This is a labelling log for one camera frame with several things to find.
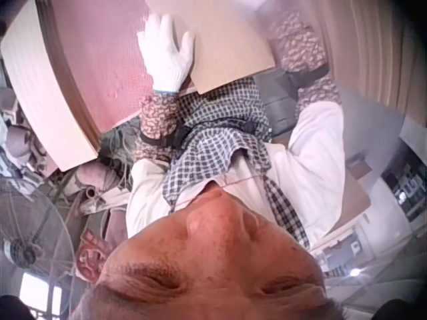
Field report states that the stack of pink boards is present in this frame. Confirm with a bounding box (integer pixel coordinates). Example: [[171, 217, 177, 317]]
[[0, 0, 158, 173]]

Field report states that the black wrist band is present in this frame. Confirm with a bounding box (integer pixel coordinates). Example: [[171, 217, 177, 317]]
[[286, 64, 332, 91], [137, 127, 188, 148]]

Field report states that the cluttered shelf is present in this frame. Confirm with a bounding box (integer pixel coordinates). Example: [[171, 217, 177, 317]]
[[380, 159, 427, 225]]

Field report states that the tan cardboard sheet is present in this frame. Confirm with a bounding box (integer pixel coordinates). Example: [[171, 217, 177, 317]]
[[145, 0, 278, 96]]

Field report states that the wire guard floor fan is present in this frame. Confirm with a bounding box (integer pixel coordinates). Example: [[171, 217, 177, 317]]
[[0, 176, 111, 296]]

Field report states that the heap of ropes and sacks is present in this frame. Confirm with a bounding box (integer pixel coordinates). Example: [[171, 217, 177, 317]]
[[0, 86, 141, 221]]

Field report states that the person's left hand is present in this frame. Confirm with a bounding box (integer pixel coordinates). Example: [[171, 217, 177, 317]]
[[136, 13, 197, 93]]

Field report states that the red printed bag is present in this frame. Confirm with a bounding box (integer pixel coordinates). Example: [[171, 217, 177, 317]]
[[74, 229, 113, 285]]

